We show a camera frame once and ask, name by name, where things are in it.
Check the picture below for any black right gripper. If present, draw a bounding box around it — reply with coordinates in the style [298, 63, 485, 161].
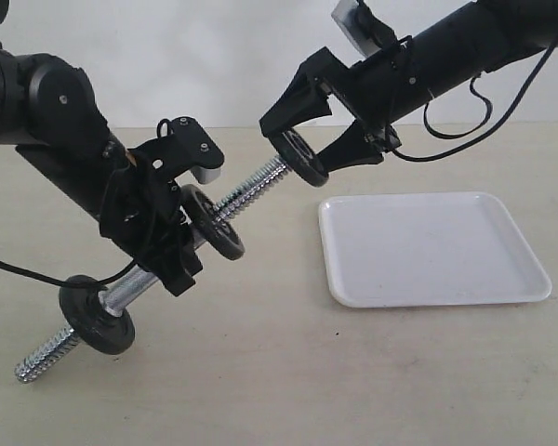
[259, 46, 428, 175]

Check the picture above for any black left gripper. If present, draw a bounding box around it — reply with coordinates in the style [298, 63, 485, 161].
[98, 152, 203, 295]

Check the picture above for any black weight plate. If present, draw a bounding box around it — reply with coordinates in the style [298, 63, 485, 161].
[181, 185, 246, 261]
[270, 128, 329, 188]
[59, 275, 135, 355]

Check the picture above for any chrome dumbbell bar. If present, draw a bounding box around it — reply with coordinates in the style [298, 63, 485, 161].
[14, 155, 291, 384]

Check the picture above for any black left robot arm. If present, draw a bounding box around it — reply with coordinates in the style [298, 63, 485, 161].
[0, 42, 203, 295]

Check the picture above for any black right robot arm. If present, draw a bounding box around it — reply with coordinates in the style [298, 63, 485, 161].
[259, 1, 558, 182]

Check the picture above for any white plastic tray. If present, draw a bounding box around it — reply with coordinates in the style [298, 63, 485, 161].
[318, 191, 552, 308]

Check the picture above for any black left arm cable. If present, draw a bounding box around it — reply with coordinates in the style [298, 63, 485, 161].
[0, 120, 187, 288]

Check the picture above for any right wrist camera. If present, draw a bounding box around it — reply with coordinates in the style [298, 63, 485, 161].
[331, 0, 397, 59]

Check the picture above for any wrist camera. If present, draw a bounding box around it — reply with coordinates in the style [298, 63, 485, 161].
[153, 116, 225, 185]
[331, 0, 397, 59]

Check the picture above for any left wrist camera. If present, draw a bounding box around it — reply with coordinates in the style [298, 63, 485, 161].
[153, 116, 225, 185]

